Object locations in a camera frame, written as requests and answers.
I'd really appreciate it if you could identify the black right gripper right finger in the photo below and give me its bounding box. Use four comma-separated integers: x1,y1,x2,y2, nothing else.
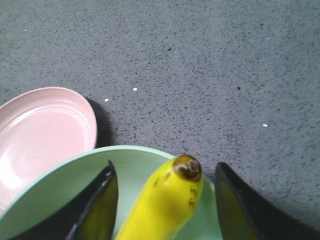
214,162,320,240

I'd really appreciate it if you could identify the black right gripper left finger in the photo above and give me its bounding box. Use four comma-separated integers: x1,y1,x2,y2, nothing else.
13,161,119,240

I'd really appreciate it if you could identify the yellow banana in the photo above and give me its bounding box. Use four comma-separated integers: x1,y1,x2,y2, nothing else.
116,154,204,240

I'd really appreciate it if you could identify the green ribbed bowl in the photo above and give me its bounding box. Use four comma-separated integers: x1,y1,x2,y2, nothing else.
0,145,222,240

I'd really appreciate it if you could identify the pink plate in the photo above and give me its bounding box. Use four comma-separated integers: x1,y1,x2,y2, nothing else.
0,87,97,212

